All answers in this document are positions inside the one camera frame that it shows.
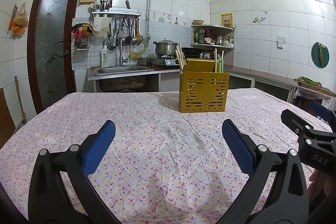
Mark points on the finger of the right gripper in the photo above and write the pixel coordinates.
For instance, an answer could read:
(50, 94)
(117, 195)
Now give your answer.
(321, 111)
(296, 124)

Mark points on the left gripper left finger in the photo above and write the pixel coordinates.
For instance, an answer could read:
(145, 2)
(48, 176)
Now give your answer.
(49, 201)

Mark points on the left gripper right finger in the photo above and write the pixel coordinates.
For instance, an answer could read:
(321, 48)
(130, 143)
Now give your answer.
(287, 201)

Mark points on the green handled knife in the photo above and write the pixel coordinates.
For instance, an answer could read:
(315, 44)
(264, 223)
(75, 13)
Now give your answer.
(219, 68)

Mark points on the wooden chopstick crossing top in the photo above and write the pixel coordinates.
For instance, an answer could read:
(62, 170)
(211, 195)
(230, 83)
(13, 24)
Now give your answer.
(216, 59)

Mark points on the steel kitchen sink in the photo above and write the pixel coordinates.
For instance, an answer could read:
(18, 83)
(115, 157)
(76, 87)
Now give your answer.
(120, 70)

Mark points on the kitchen counter with cabinets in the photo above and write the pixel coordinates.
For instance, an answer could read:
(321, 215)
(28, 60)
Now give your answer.
(171, 79)

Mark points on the person's right hand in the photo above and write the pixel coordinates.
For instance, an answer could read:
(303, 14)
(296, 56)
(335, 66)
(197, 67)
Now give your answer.
(320, 181)

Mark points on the wooden board with vegetables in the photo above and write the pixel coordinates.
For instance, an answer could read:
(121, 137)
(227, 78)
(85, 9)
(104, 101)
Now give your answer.
(313, 85)

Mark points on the green round cutting board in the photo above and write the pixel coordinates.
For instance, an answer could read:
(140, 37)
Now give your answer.
(320, 55)

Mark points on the floral pink tablecloth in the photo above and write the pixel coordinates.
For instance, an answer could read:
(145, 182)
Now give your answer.
(163, 166)

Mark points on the yellow perforated utensil holder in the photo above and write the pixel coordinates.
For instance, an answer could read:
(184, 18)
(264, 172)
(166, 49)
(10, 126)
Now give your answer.
(201, 90)

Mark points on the black wok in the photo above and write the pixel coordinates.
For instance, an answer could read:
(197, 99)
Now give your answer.
(192, 53)

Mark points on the dark wooden glass door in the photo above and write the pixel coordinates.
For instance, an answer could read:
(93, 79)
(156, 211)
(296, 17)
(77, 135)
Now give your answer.
(49, 64)

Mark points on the steel faucet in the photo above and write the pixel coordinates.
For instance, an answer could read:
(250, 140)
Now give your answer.
(121, 59)

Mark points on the white soap bottle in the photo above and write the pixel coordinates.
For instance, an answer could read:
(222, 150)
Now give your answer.
(104, 57)

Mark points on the gas stove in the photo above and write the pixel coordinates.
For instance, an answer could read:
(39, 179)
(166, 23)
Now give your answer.
(161, 61)

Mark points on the steel cooking pot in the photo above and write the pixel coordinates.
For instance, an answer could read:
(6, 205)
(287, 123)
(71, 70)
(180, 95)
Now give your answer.
(165, 48)

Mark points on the red yellow hanging items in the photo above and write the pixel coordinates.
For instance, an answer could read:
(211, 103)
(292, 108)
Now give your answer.
(81, 32)

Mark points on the orange hanging bag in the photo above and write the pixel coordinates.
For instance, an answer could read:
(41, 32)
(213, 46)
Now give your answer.
(18, 21)

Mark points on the hanging utensil rack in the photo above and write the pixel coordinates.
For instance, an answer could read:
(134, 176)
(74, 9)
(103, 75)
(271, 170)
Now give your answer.
(119, 25)

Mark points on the white wall socket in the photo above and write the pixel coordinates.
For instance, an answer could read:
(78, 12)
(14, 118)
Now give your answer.
(280, 42)

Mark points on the yellow wall poster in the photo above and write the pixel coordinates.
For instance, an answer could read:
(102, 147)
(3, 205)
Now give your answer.
(226, 20)

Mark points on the corner wall shelf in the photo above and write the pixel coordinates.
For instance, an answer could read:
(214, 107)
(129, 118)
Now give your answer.
(212, 35)

